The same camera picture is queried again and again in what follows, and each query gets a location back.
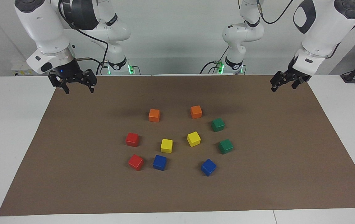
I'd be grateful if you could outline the red wooden cube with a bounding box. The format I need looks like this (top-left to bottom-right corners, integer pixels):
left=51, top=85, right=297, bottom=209
left=125, top=133, right=139, bottom=147
left=128, top=154, right=144, bottom=171

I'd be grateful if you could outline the green wooden cube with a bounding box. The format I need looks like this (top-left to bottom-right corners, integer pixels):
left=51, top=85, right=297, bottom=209
left=219, top=139, right=234, bottom=155
left=211, top=118, right=225, bottom=132

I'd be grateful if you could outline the white power strip box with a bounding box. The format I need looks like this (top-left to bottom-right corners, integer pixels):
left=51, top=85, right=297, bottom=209
left=11, top=61, right=39, bottom=76

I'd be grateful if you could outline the brown table mat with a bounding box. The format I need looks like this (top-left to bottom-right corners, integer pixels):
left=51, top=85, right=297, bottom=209
left=0, top=75, right=355, bottom=216

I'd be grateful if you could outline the yellow wooden cube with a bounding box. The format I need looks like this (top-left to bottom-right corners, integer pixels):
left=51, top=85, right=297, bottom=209
left=187, top=131, right=201, bottom=147
left=160, top=139, right=173, bottom=153

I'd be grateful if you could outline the blue wooden cube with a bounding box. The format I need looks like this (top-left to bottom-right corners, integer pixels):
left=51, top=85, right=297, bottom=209
left=201, top=159, right=217, bottom=177
left=153, top=155, right=167, bottom=171

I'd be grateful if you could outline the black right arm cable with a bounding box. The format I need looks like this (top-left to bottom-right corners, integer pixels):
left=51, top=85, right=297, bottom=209
left=58, top=0, right=109, bottom=76

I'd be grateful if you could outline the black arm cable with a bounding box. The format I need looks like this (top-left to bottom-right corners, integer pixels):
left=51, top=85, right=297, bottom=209
left=256, top=0, right=294, bottom=25
left=58, top=0, right=109, bottom=76

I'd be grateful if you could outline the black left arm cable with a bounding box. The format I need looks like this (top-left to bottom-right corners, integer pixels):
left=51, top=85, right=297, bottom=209
left=256, top=0, right=294, bottom=25

